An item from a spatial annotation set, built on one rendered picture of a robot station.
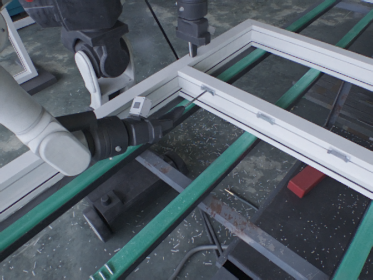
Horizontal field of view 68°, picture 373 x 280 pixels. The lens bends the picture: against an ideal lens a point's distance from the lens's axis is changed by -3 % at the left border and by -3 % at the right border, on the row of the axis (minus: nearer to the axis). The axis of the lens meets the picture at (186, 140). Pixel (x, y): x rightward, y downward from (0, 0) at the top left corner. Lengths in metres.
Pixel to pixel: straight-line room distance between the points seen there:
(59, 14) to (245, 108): 0.55
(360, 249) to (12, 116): 0.67
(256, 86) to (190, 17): 1.69
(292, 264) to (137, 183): 1.04
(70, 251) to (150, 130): 1.12
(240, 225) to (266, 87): 1.92
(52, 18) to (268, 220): 0.86
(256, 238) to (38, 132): 0.47
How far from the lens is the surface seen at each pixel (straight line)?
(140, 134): 0.63
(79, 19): 0.86
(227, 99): 0.80
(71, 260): 1.62
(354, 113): 1.89
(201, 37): 0.88
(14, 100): 0.50
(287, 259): 0.65
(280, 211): 0.98
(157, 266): 1.50
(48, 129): 0.52
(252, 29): 1.19
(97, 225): 1.45
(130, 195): 1.48
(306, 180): 1.02
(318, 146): 0.73
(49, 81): 2.76
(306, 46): 1.10
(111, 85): 1.05
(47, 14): 0.88
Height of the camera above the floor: 1.41
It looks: 46 degrees down
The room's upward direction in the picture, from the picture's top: 2 degrees counter-clockwise
